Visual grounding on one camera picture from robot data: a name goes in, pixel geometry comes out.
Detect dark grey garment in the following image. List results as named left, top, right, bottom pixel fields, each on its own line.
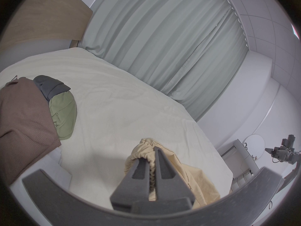
left=33, top=75, right=71, bottom=101

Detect green garment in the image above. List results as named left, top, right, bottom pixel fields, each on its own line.
left=49, top=90, right=78, bottom=140

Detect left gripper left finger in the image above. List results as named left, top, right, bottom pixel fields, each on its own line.
left=110, top=158, right=151, bottom=213

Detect round white disc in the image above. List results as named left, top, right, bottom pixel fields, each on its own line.
left=244, top=134, right=265, bottom=161

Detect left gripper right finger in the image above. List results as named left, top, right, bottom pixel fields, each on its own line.
left=149, top=147, right=196, bottom=213

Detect beige shorts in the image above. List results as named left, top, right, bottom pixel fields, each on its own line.
left=124, top=138, right=221, bottom=205

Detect white desk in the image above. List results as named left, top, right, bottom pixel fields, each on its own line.
left=217, top=139, right=259, bottom=174

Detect bed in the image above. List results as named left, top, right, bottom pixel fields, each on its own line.
left=0, top=0, right=234, bottom=221

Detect grey-green curtain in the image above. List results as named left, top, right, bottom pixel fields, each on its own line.
left=81, top=0, right=233, bottom=96
left=167, top=7, right=249, bottom=122

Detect white drawer unit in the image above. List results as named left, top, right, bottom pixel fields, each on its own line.
left=230, top=170, right=254, bottom=194

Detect brown garment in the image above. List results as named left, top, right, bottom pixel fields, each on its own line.
left=0, top=75, right=62, bottom=185

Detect white garment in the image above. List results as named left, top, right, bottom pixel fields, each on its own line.
left=40, top=147, right=72, bottom=192

